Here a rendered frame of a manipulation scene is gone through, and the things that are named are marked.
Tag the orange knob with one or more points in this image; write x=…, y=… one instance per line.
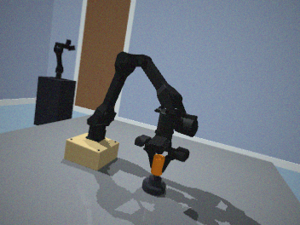
x=158, y=162

